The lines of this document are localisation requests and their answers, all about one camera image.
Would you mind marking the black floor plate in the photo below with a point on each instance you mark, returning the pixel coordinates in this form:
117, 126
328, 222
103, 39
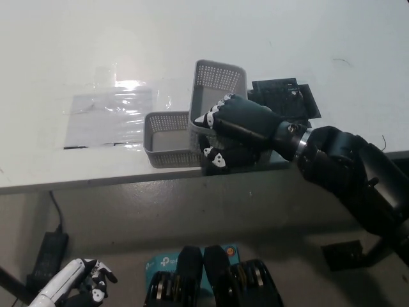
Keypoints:
342, 256

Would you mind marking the black square patch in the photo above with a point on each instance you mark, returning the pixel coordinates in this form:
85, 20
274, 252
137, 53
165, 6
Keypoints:
281, 96

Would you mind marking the teal tp-link box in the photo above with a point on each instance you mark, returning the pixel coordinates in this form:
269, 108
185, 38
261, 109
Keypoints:
161, 263

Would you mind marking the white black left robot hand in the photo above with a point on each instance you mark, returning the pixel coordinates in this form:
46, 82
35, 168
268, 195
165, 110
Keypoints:
60, 281

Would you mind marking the black power adapter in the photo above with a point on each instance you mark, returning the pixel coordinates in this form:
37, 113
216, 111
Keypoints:
51, 249

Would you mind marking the clear plastic sheet with paper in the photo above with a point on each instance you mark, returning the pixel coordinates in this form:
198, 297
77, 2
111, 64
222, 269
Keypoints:
102, 121

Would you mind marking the long grey perforated basket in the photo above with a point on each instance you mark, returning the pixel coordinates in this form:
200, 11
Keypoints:
166, 140

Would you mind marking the short grey perforated basket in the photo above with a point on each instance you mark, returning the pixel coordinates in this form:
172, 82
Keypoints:
217, 76

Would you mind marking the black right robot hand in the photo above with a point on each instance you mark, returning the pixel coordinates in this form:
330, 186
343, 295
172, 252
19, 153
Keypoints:
252, 118

